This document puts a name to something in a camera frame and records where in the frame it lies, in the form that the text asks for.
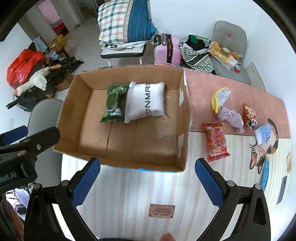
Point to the clear plastic bottle red cap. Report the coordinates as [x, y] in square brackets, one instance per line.
[227, 41]

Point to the small brown cardboard box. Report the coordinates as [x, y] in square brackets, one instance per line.
[65, 84]

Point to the lilac cloth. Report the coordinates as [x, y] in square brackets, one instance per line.
[232, 117]

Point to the white goose plush toy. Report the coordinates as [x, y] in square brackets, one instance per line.
[38, 79]

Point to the yellow bag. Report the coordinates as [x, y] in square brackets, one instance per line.
[60, 42]

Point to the red jacket print snack pack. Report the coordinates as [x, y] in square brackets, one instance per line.
[216, 141]

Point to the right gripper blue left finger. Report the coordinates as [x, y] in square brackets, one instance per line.
[70, 194]

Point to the light blue tissue pack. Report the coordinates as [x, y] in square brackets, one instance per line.
[262, 134]

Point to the blue fish plush toy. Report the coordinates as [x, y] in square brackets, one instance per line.
[265, 173]

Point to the orange snack bag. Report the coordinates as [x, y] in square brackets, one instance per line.
[249, 116]

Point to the dark blue phone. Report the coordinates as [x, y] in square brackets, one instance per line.
[282, 189]

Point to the grey cushioned chair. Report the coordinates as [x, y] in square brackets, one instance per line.
[228, 62]

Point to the plaid and blue bedding pile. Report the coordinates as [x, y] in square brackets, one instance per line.
[125, 22]

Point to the red plastic bag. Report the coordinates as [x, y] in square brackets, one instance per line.
[19, 70]

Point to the grey round stool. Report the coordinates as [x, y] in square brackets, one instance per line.
[43, 119]

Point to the white metal chair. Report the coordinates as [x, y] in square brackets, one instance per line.
[125, 50]

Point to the pink suitcase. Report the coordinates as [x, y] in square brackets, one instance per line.
[166, 49]

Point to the green wet wipes pack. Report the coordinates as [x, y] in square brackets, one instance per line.
[115, 104]

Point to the patterned black white bag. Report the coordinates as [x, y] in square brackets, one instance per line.
[195, 54]

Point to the white soft pillow pack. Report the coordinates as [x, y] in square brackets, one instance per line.
[144, 100]

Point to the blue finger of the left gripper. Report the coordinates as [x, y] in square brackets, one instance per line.
[13, 135]
[35, 144]

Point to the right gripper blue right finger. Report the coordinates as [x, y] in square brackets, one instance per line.
[223, 194]

